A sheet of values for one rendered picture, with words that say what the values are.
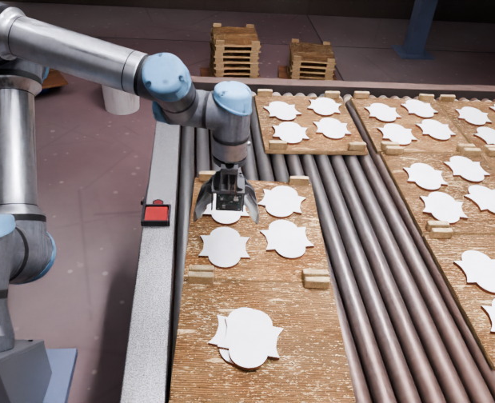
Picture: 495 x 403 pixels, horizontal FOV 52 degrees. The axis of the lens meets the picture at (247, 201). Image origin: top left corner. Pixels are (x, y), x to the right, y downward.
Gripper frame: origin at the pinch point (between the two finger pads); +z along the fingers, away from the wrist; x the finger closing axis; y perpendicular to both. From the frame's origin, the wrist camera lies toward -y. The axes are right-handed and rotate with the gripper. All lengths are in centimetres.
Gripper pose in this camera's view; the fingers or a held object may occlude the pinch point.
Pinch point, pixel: (225, 221)
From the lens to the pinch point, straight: 121.0
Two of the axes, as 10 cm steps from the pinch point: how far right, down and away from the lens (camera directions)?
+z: -0.7, 7.9, 6.0
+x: 10.0, 0.4, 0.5
